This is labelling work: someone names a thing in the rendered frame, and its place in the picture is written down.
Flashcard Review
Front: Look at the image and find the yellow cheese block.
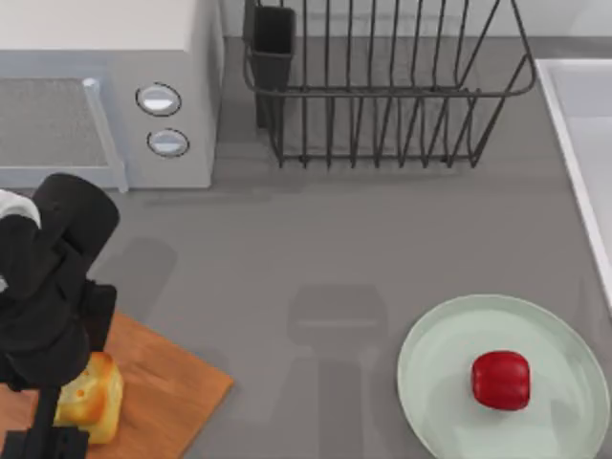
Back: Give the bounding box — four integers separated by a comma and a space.
53, 352, 124, 446

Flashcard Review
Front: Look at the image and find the wooden cutting board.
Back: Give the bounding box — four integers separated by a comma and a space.
0, 310, 235, 459

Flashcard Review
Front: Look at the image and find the microwave door with grey window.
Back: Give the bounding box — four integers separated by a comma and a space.
0, 51, 129, 192

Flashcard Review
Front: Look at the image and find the round microwave knob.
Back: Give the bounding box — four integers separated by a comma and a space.
135, 81, 183, 119
145, 127, 191, 160

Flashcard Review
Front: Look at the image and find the pale microwave oven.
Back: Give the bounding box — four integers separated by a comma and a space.
0, 0, 226, 193

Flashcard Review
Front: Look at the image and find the dark cutlery holder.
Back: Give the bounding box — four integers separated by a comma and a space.
242, 3, 297, 129

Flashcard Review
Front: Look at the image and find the pale green plate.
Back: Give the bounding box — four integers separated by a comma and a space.
396, 293, 605, 459

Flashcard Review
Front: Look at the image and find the red bell pepper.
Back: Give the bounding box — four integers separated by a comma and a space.
470, 349, 533, 411

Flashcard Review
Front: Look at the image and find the pale microwave door handle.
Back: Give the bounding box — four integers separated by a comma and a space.
81, 77, 130, 194

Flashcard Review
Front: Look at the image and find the dark wire dish rack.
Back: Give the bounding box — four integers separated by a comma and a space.
241, 0, 537, 170

